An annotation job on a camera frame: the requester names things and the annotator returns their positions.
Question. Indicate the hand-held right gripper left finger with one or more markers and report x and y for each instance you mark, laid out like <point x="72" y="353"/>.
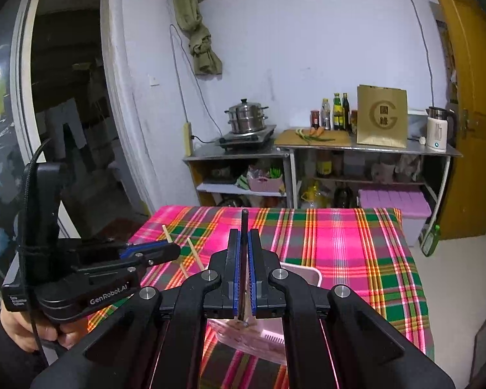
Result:
<point x="234" y="267"/>

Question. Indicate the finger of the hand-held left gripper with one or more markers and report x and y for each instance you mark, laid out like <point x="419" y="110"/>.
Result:
<point x="162" y="256"/>
<point x="145" y="248"/>

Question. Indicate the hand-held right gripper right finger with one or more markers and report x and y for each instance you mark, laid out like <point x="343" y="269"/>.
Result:
<point x="253" y="267"/>

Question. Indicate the wooden chopstick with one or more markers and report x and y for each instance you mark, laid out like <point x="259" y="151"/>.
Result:
<point x="195" y="253"/>
<point x="167" y="233"/>

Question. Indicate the black chopstick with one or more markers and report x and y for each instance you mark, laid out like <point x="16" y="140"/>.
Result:
<point x="245" y="221"/>

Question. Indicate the pink plastic utensil holder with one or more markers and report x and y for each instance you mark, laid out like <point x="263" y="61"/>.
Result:
<point x="243" y="340"/>

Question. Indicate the person's left forearm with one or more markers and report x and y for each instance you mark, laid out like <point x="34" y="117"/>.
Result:
<point x="8" y="364"/>

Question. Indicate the person's left hand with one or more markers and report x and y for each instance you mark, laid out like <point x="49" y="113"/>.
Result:
<point x="69" y="334"/>

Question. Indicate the pink plastic basket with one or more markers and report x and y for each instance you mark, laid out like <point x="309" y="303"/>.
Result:
<point x="265" y="184"/>

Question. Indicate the yellow oil bottle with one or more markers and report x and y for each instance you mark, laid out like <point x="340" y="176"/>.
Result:
<point x="314" y="198"/>

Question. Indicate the white hanging pants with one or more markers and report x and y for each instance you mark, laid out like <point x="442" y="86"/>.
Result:
<point x="67" y="121"/>

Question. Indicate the pink plaid tablecloth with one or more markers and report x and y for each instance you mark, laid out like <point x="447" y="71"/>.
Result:
<point x="348" y="251"/>

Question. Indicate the low steel shelf table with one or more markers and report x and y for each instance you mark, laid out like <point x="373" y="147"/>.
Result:
<point x="235" y="154"/>

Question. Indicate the yellow power strip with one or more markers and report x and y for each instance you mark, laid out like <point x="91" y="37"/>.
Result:
<point x="187" y="140"/>

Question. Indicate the black induction cooker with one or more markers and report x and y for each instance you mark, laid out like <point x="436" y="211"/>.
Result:
<point x="247" y="140"/>

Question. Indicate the green onion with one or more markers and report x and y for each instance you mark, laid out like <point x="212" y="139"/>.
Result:
<point x="314" y="137"/>

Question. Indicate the steel steamer pot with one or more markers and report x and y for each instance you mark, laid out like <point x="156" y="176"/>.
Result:
<point x="247" y="117"/>

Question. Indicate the orange carrot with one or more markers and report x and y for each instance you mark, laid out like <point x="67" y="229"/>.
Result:
<point x="316" y="131"/>

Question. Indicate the pink lidded storage box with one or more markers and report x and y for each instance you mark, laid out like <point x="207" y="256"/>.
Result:
<point x="393" y="206"/>

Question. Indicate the wooden cutting board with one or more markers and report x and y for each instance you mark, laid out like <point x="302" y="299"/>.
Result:
<point x="336" y="137"/>

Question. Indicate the red sauce jar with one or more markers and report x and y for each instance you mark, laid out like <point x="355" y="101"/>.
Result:
<point x="315" y="120"/>

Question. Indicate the green bottle yellow label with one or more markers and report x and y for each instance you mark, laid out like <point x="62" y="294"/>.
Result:
<point x="338" y="115"/>

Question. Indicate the tall steel shelf table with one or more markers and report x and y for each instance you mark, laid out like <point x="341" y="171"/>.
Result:
<point x="388" y="152"/>

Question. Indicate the dark sauce bottle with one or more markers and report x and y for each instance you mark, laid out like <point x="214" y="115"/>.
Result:
<point x="346" y="115"/>

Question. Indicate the gold cardboard box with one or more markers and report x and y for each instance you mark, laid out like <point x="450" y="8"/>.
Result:
<point x="382" y="117"/>

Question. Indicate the green hanging cloth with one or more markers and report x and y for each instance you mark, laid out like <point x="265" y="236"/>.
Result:
<point x="202" y="52"/>

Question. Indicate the white electric kettle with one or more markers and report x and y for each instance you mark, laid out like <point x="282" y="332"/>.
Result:
<point x="437" y="133"/>

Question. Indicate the yellow wooden door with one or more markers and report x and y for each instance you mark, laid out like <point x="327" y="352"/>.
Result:
<point x="474" y="109"/>

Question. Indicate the white wall switch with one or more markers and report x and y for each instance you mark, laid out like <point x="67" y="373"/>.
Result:
<point x="154" y="80"/>

